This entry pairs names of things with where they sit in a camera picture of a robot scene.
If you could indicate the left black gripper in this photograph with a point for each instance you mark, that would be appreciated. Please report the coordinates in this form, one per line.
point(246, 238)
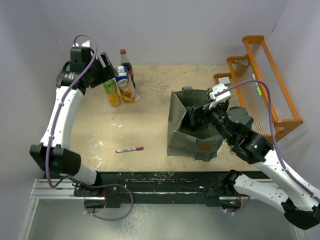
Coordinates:
point(108, 72)

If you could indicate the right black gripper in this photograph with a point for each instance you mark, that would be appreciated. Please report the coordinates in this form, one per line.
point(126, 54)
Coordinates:
point(205, 109)

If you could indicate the glass cola bottle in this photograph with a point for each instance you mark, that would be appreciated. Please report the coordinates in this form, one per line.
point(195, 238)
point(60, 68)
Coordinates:
point(126, 63)

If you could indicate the blue juice carton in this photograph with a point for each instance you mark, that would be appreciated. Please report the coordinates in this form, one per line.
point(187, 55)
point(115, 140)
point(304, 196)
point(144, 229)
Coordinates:
point(125, 85)

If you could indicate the green orange juice bottle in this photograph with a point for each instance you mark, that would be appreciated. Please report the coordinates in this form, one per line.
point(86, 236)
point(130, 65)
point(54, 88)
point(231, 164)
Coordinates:
point(111, 90)

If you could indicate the green canvas bag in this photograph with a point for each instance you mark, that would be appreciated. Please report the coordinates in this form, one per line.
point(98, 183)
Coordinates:
point(201, 141)

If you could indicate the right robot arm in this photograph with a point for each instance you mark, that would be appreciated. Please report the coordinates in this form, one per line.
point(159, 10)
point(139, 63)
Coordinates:
point(300, 207)

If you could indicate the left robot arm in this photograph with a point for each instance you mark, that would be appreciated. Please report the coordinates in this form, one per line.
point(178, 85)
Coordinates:
point(53, 155)

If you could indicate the white red small box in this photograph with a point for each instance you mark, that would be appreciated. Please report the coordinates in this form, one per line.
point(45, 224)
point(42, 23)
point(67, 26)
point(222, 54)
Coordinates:
point(224, 80)

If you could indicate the purple marker pen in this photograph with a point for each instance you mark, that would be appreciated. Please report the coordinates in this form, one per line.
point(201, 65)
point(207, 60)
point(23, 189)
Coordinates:
point(130, 149)

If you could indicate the orange wooden shelf rack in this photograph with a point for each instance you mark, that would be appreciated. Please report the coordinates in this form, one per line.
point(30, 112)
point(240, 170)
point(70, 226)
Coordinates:
point(274, 113)

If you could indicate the green marker on shelf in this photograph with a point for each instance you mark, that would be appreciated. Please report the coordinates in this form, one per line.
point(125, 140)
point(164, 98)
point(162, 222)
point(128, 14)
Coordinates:
point(257, 86)

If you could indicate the grey metal clip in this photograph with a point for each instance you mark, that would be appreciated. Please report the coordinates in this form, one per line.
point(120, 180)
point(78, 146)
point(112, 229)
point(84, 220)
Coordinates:
point(244, 62)

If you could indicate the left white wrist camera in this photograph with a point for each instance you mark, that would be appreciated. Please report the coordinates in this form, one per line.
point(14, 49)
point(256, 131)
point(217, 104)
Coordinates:
point(86, 44)

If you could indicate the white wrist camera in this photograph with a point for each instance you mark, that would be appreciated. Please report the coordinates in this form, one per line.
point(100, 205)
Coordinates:
point(86, 44)
point(218, 94)

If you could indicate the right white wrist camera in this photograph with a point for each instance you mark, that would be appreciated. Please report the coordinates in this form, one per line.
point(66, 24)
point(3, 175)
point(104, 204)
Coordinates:
point(218, 94)

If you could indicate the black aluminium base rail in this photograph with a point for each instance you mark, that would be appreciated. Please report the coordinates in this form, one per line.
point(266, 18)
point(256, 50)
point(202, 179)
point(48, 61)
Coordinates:
point(209, 188)

